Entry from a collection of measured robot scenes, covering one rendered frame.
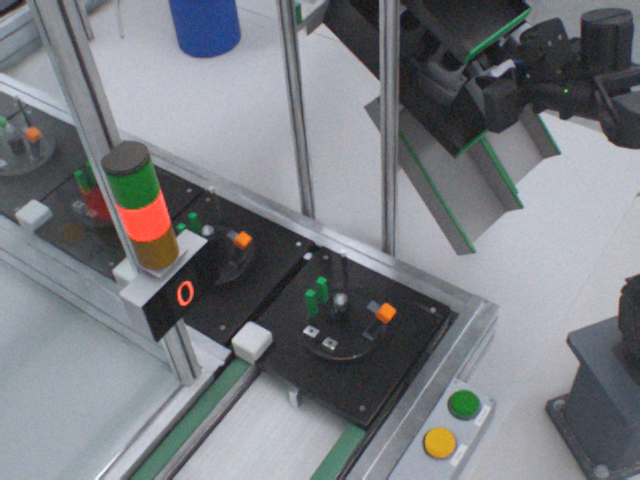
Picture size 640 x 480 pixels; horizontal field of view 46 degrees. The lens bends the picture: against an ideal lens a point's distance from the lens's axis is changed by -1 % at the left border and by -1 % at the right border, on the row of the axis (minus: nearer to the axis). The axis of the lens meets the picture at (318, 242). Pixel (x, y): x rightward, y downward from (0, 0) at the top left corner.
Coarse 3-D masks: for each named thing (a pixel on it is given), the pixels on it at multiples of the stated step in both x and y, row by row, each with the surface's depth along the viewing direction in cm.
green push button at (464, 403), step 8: (456, 392) 107; (464, 392) 107; (472, 392) 107; (456, 400) 106; (464, 400) 106; (472, 400) 106; (456, 408) 106; (464, 408) 106; (472, 408) 105; (464, 416) 105
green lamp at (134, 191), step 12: (144, 168) 77; (108, 180) 78; (120, 180) 77; (132, 180) 77; (144, 180) 78; (156, 180) 81; (120, 192) 79; (132, 192) 78; (144, 192) 79; (156, 192) 81; (120, 204) 80; (132, 204) 80; (144, 204) 80
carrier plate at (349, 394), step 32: (320, 256) 126; (288, 288) 122; (384, 288) 120; (288, 320) 118; (416, 320) 116; (288, 352) 114; (384, 352) 113; (416, 352) 112; (288, 384) 112; (320, 384) 110; (352, 384) 109; (384, 384) 109; (352, 416) 106
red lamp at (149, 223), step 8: (160, 192) 82; (160, 200) 82; (120, 208) 81; (144, 208) 81; (152, 208) 81; (160, 208) 82; (128, 216) 81; (136, 216) 81; (144, 216) 81; (152, 216) 82; (160, 216) 83; (168, 216) 85; (128, 224) 83; (136, 224) 82; (144, 224) 82; (152, 224) 83; (160, 224) 83; (168, 224) 85; (128, 232) 84; (136, 232) 83; (144, 232) 83; (152, 232) 83; (160, 232) 84; (136, 240) 84; (144, 240) 84
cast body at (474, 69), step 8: (472, 64) 106; (504, 64) 103; (512, 64) 103; (472, 72) 107; (480, 72) 106; (488, 72) 102; (496, 72) 102; (504, 72) 102; (512, 72) 102; (520, 72) 102; (472, 80) 105; (520, 80) 102; (472, 88) 106; (472, 96) 107; (480, 96) 106; (480, 104) 106
